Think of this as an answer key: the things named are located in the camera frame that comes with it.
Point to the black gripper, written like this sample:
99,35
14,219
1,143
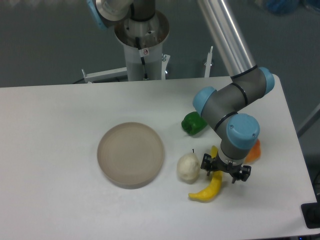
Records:
213,164

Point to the orange fruit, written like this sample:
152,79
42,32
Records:
254,154

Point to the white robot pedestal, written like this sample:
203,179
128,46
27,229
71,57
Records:
142,43

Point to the white pear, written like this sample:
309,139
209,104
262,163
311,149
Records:
188,167

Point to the beige round plate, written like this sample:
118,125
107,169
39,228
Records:
131,155

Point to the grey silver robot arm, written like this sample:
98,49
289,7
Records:
221,109

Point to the black device at table edge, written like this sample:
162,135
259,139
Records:
311,214

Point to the blue plastic bag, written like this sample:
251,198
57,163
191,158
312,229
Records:
281,7

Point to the yellow banana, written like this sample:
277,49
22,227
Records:
211,190

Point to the white upright bracket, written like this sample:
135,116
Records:
208,63

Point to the green bell pepper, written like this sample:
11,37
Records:
192,123

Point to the white metal frame bracket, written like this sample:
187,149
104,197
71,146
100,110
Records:
104,76

